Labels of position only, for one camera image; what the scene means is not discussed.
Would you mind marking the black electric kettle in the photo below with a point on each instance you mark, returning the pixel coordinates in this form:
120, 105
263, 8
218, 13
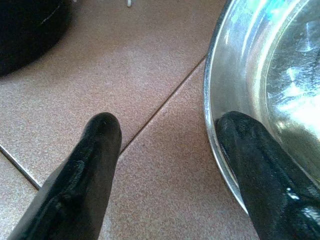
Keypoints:
25, 32

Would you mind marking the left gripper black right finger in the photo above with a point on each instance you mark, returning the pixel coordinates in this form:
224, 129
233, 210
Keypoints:
275, 200

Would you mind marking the white ridged training chopstick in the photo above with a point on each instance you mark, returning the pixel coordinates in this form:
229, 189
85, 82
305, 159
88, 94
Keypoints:
129, 3

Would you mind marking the stainless steel bowl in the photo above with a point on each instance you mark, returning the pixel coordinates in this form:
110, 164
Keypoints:
262, 75

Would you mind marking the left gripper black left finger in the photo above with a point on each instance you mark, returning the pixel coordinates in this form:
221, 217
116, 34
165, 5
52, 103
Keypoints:
75, 200

